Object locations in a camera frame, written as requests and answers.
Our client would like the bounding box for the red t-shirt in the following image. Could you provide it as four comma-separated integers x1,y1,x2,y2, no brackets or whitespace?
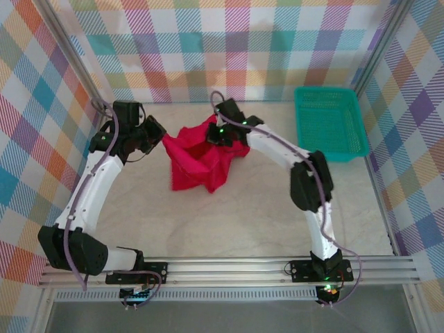
161,114,250,194

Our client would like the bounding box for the teal plastic mesh basket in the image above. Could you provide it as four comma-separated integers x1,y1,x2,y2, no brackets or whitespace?
293,86,370,163

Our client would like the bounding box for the green circuit board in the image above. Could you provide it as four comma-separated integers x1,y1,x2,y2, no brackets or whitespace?
119,286,153,303

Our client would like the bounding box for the black orange controller module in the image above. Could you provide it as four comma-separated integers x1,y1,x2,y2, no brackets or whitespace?
317,282,343,303

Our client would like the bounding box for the aluminium frame post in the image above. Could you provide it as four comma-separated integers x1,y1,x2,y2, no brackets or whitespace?
352,0,416,100
36,0,115,115

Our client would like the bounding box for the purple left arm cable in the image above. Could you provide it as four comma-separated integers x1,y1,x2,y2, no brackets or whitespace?
63,98,162,309

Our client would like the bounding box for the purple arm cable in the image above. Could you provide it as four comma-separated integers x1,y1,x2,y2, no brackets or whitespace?
63,98,162,309
210,90,365,308

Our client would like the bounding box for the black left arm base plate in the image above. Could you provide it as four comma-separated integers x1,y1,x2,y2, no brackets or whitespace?
105,262,169,286

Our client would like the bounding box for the aluminium mounting rail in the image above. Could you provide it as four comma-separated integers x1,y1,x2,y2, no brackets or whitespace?
37,255,420,289

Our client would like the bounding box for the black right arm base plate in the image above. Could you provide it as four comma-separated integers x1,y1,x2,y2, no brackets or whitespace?
289,258,355,282

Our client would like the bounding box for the grey slotted cable duct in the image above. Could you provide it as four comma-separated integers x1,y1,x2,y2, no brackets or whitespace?
55,289,318,302

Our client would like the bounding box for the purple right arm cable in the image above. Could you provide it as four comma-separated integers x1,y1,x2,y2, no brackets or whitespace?
210,90,365,308

